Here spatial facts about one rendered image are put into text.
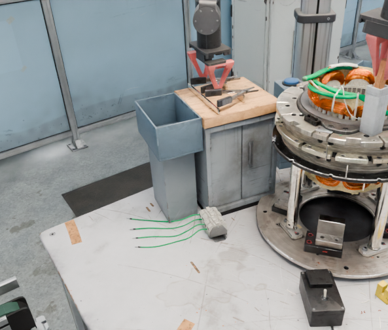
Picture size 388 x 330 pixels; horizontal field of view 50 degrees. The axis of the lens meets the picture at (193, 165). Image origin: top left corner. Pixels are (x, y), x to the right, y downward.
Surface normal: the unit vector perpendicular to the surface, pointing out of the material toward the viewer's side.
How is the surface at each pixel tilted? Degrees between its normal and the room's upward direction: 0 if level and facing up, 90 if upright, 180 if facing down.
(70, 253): 0
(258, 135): 90
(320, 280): 0
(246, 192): 90
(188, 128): 90
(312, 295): 0
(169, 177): 90
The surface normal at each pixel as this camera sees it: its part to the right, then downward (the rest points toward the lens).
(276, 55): 0.56, 0.41
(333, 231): -0.33, 0.51
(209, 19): -0.06, 0.55
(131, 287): -0.05, -0.85
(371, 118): -0.85, 0.32
